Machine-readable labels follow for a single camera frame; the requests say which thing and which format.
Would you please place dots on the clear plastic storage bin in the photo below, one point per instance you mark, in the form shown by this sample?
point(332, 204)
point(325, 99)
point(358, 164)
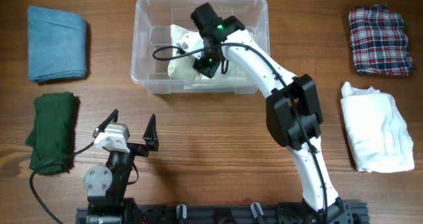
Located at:
point(152, 31)

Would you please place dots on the plaid flannel cloth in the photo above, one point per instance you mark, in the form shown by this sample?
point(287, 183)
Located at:
point(378, 42)

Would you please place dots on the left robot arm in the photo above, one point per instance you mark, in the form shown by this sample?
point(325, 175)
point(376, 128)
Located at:
point(106, 184)

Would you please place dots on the cream cloth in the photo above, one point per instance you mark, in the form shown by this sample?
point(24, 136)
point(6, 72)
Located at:
point(182, 68)

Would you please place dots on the folded blue cloth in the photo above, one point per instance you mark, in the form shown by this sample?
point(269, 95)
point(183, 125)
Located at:
point(56, 45)

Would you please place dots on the folded dark green cloth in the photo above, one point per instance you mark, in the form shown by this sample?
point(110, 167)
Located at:
point(52, 133)

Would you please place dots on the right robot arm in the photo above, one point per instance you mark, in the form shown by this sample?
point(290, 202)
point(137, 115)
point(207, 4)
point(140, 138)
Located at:
point(293, 111)

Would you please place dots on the folded white cloth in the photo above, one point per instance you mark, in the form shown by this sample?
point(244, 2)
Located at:
point(377, 133)

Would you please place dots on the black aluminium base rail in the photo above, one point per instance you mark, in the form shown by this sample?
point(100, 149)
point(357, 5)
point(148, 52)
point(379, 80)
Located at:
point(218, 213)

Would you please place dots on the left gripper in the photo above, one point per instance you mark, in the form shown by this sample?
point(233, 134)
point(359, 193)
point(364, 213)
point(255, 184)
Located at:
point(150, 136)

